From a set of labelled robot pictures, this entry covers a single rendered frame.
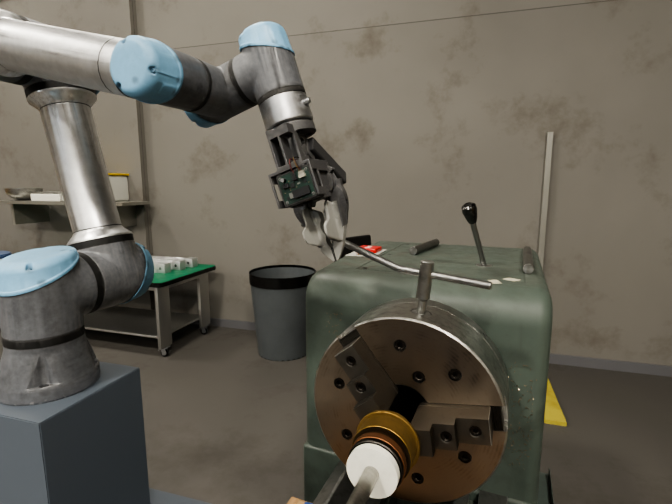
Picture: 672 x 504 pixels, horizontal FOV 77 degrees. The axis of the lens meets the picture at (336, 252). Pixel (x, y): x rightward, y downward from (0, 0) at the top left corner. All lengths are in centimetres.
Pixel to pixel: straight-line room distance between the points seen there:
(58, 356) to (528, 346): 79
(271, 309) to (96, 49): 292
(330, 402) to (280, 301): 266
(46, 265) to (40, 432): 25
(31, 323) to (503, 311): 78
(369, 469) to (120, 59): 59
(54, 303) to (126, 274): 14
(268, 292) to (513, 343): 274
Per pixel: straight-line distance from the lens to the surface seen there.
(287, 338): 353
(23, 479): 87
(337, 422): 78
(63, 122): 95
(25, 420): 81
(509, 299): 82
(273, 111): 65
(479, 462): 74
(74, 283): 83
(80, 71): 71
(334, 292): 87
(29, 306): 81
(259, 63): 67
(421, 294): 69
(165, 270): 398
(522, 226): 367
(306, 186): 60
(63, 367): 84
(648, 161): 384
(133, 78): 61
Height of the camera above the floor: 144
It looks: 9 degrees down
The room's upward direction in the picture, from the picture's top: straight up
